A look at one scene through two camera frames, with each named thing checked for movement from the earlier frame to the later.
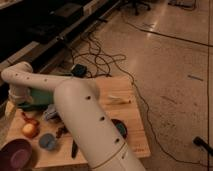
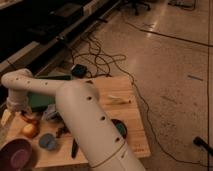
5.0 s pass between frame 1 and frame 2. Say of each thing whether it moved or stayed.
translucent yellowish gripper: moved
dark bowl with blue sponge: stayed
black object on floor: stayed
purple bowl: stayed
